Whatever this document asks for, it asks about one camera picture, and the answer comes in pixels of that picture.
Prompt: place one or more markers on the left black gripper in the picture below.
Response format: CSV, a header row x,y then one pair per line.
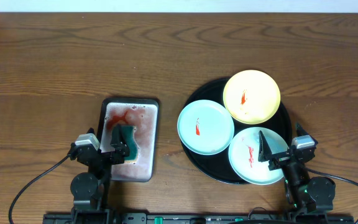
x,y
105,154

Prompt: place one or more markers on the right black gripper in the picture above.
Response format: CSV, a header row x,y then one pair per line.
x,y
279,161

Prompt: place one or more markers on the green yellow sponge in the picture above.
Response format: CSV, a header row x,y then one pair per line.
x,y
128,132

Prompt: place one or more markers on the light blue plate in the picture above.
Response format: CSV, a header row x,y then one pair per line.
x,y
205,127
244,151

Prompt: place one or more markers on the yellow plate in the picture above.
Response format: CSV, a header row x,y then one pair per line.
x,y
251,96

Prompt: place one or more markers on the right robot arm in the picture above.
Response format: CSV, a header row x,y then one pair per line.
x,y
310,195

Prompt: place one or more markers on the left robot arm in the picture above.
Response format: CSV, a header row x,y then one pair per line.
x,y
90,189

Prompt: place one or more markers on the black rectangular soapy tray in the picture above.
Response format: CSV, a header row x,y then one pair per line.
x,y
141,113

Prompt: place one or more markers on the round black serving tray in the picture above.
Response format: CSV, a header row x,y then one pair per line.
x,y
218,166

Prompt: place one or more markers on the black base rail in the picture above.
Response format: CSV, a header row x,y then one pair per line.
x,y
142,218

